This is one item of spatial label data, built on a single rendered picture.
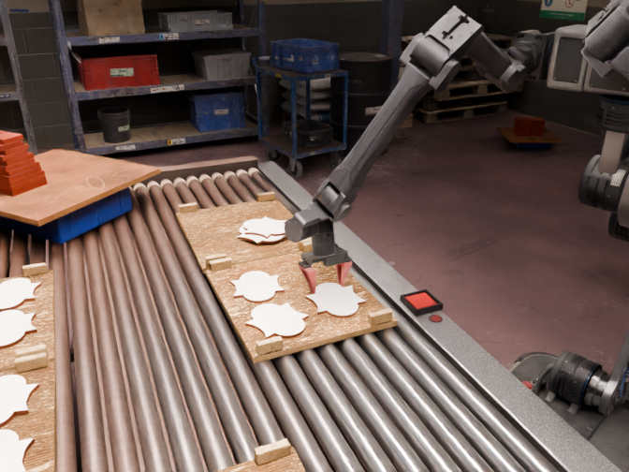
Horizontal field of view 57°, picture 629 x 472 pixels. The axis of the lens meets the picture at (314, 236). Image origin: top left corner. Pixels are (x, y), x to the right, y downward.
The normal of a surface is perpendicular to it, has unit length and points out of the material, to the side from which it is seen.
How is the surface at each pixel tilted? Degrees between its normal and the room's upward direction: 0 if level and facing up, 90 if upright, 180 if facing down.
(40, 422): 0
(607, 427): 0
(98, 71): 90
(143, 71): 90
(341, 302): 2
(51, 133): 90
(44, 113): 90
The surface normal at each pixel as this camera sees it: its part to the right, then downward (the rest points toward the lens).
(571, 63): -0.70, 0.31
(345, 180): -0.56, 0.09
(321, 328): 0.00, -0.90
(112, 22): 0.47, 0.33
